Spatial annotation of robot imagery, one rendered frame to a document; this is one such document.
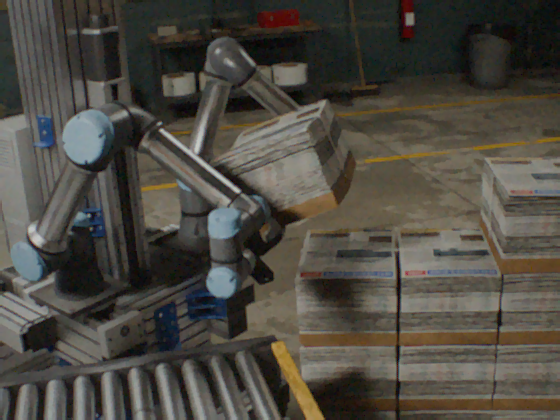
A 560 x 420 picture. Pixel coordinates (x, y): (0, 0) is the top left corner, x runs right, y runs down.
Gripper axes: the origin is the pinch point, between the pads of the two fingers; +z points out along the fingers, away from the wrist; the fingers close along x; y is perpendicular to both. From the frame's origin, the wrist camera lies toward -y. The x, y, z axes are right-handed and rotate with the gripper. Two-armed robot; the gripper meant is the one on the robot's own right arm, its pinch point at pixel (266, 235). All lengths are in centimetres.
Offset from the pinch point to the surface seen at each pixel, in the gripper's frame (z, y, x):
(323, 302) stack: 7.2, -25.9, -4.3
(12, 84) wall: 510, 112, 426
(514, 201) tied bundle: 15, -17, -63
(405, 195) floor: 319, -94, 29
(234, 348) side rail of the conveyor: -29.7, -16.0, 7.3
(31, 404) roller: -62, -3, 43
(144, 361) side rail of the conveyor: -39.8, -9.0, 25.5
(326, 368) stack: 7.3, -46.7, 3.4
